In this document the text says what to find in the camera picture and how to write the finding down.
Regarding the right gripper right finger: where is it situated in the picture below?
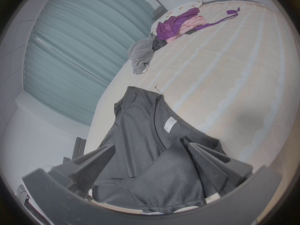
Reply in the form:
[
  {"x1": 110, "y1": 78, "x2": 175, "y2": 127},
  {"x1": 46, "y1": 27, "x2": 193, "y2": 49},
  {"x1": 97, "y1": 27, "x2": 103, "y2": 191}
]
[{"x1": 189, "y1": 142, "x2": 254, "y2": 194}]

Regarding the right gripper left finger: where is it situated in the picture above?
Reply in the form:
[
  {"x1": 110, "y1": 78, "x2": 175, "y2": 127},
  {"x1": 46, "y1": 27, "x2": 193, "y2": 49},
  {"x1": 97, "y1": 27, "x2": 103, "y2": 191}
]
[{"x1": 48, "y1": 144, "x2": 116, "y2": 197}]

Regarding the black T-shirt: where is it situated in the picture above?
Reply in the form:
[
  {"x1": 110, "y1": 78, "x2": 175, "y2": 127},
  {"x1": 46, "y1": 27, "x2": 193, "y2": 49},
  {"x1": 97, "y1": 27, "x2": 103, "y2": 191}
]
[{"x1": 92, "y1": 84, "x2": 229, "y2": 214}]

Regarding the black chest of drawers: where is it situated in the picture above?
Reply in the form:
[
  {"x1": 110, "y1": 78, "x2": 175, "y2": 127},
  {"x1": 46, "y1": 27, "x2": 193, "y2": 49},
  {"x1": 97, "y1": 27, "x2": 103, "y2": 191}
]
[{"x1": 63, "y1": 137, "x2": 87, "y2": 163}]

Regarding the bed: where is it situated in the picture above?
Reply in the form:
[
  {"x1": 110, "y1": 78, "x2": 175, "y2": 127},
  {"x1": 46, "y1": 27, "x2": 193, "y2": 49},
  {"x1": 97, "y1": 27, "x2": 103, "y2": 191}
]
[{"x1": 83, "y1": 0, "x2": 300, "y2": 214}]

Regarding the grey knit garment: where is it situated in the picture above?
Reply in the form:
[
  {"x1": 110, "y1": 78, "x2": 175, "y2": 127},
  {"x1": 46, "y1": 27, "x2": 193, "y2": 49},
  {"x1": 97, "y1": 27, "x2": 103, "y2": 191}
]
[{"x1": 128, "y1": 34, "x2": 156, "y2": 74}]

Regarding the blue-green curtain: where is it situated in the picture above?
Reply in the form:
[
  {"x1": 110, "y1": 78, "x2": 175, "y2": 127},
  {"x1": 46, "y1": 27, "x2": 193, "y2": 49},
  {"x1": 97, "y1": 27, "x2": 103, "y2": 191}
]
[{"x1": 23, "y1": 0, "x2": 156, "y2": 126}]

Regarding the black satin garment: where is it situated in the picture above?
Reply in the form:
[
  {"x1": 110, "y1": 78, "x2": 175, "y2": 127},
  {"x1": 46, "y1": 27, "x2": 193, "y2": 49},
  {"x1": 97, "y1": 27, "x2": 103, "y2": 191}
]
[{"x1": 152, "y1": 39, "x2": 168, "y2": 51}]

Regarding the purple satin garment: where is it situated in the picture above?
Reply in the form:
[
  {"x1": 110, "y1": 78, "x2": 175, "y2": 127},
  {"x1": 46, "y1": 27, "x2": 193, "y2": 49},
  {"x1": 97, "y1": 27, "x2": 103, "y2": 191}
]
[{"x1": 156, "y1": 7, "x2": 240, "y2": 39}]

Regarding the pink garment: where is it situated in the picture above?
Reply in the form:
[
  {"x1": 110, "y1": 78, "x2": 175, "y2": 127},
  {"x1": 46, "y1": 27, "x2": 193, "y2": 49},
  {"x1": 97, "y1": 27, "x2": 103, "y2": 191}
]
[{"x1": 165, "y1": 15, "x2": 207, "y2": 44}]

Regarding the white printed pillow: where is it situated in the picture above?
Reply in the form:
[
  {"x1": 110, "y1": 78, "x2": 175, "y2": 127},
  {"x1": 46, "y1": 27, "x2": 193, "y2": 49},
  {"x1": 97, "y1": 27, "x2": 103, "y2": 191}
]
[{"x1": 150, "y1": 0, "x2": 204, "y2": 36}]

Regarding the grey bedside table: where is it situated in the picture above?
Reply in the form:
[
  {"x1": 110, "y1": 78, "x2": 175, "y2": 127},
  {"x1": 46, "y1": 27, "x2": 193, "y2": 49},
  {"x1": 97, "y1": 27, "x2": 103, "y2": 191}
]
[{"x1": 152, "y1": 6, "x2": 168, "y2": 20}]

